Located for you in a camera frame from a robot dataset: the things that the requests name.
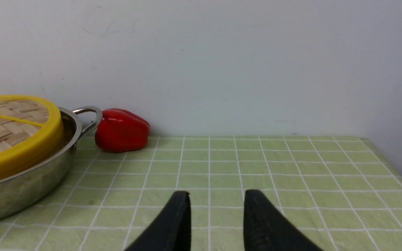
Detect red toy bell pepper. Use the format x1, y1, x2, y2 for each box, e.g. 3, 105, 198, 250
95, 108, 150, 153

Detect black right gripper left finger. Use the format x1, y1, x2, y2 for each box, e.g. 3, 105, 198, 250
125, 191, 192, 251

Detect stainless steel pot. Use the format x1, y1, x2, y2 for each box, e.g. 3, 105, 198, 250
0, 106, 103, 220

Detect woven bamboo steamer lid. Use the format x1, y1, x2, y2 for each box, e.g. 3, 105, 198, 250
0, 95, 64, 180

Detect green checkered tablecloth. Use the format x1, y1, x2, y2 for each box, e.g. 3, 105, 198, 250
0, 136, 402, 251

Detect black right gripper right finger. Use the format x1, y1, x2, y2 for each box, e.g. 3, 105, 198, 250
244, 189, 322, 251

